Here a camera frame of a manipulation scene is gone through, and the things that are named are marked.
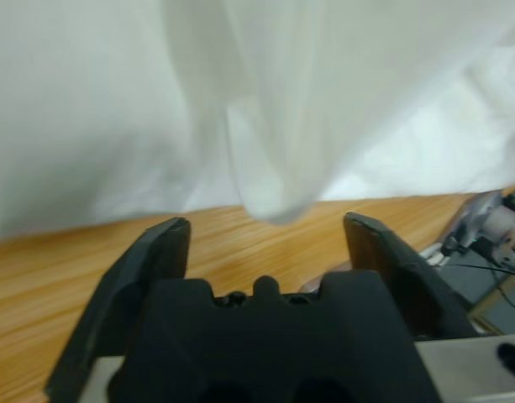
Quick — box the grey machine with cables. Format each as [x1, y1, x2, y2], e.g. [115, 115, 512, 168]
[420, 178, 515, 278]

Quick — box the white t-shirt with black logo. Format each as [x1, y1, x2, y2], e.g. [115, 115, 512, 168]
[0, 0, 515, 245]

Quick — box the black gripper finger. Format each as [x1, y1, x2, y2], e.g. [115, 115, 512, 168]
[44, 216, 192, 399]
[343, 211, 480, 340]

